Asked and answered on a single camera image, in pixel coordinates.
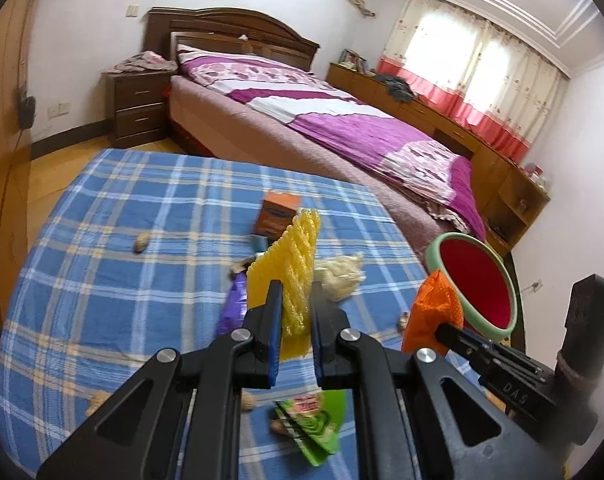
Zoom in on dark wooden nightstand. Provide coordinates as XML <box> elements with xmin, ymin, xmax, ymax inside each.
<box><xmin>101</xmin><ymin>69</ymin><xmax>175</xmax><ymax>150</ymax></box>

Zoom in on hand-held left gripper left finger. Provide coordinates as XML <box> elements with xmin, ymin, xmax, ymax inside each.
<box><xmin>36</xmin><ymin>281</ymin><xmax>284</xmax><ymax>480</ymax></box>

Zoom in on dark grey clothes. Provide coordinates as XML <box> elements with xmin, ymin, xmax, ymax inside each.
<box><xmin>372</xmin><ymin>72</ymin><xmax>418</xmax><ymax>106</ymax></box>

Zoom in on blue plaid blanket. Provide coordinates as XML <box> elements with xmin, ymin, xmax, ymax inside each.
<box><xmin>0</xmin><ymin>149</ymin><xmax>508</xmax><ymax>480</ymax></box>

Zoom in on orange cardboard box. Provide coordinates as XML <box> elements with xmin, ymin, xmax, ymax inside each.
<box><xmin>252</xmin><ymin>189</ymin><xmax>303</xmax><ymax>238</ymax></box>

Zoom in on white and red curtains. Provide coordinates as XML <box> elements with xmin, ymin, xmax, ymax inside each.
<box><xmin>377</xmin><ymin>0</ymin><xmax>568</xmax><ymax>163</ymax></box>

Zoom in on yellow foam net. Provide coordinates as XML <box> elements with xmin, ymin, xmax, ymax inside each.
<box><xmin>246</xmin><ymin>207</ymin><xmax>320</xmax><ymax>361</ymax></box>

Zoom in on red bin with green rim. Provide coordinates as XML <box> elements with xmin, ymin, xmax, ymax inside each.
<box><xmin>424</xmin><ymin>233</ymin><xmax>520</xmax><ymax>343</ymax></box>

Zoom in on orange mesh packet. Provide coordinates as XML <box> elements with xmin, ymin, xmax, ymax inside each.
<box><xmin>401</xmin><ymin>270</ymin><xmax>465</xmax><ymax>356</ymax></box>

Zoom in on purple floral quilt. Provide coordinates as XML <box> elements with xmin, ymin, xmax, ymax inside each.
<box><xmin>176</xmin><ymin>44</ymin><xmax>488</xmax><ymax>241</ymax></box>

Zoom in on bed with mauve cover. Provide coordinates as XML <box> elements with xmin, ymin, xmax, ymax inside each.
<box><xmin>168</xmin><ymin>75</ymin><xmax>488</xmax><ymax>261</ymax></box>

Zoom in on green snack wrapper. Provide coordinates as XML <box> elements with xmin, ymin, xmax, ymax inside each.
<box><xmin>271</xmin><ymin>389</ymin><xmax>348</xmax><ymax>467</ymax></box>

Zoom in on pink patterned cloth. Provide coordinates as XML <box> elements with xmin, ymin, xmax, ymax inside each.
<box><xmin>107</xmin><ymin>51</ymin><xmax>178</xmax><ymax>75</ymax></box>

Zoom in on wooden wardrobe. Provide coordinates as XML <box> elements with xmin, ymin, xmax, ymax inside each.
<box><xmin>0</xmin><ymin>0</ymin><xmax>48</xmax><ymax>311</ymax></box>

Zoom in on long wooden cabinet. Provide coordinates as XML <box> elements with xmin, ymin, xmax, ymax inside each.
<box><xmin>327</xmin><ymin>61</ymin><xmax>553</xmax><ymax>256</ymax></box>

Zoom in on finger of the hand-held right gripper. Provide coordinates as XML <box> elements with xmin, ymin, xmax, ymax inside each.
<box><xmin>433</xmin><ymin>321</ymin><xmax>490</xmax><ymax>368</ymax></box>

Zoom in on dark wooden headboard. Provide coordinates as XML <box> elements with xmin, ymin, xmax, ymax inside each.
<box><xmin>144</xmin><ymin>6</ymin><xmax>320</xmax><ymax>73</ymax></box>

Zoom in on row of books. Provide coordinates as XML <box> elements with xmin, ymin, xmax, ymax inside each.
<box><xmin>339</xmin><ymin>49</ymin><xmax>369</xmax><ymax>73</ymax></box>

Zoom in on black object on wardrobe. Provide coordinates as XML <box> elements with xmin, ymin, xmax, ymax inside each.
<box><xmin>16</xmin><ymin>87</ymin><xmax>37</xmax><ymax>131</ymax></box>

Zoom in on pink and white containers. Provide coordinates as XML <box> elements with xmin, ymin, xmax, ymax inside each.
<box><xmin>519</xmin><ymin>162</ymin><xmax>550</xmax><ymax>191</ymax></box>

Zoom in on purple wrapper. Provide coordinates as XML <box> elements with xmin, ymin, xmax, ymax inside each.
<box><xmin>214</xmin><ymin>257</ymin><xmax>255</xmax><ymax>336</ymax></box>

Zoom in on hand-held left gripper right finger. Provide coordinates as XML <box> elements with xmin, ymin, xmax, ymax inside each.
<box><xmin>309</xmin><ymin>281</ymin><xmax>565</xmax><ymax>480</ymax></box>

